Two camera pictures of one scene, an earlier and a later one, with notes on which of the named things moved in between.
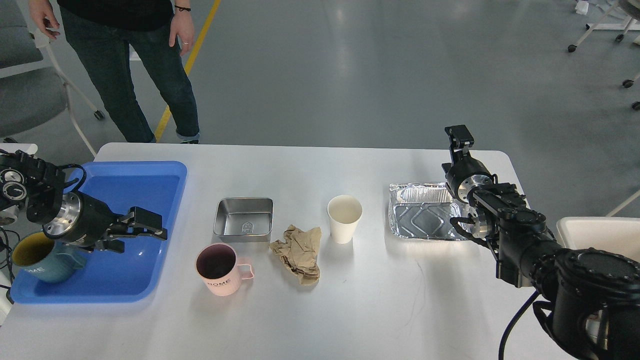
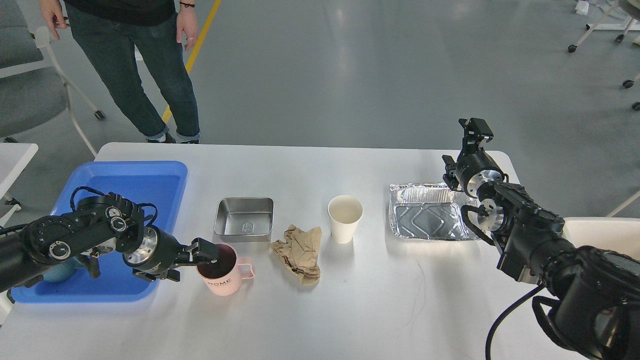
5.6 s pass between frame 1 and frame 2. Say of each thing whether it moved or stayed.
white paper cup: stayed
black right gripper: moved
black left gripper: moved
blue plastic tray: stayed
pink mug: stayed
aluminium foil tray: stayed
